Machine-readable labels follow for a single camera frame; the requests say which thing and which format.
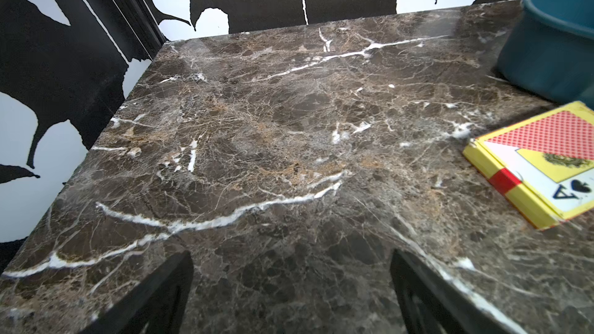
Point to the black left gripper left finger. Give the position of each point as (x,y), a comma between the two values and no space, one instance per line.
(156,305)

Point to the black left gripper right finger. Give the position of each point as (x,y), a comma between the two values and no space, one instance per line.
(429,304)

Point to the yellow playing card box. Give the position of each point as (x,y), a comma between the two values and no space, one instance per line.
(543,166)

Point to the teal plastic storage box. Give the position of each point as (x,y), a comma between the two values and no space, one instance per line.
(550,50)

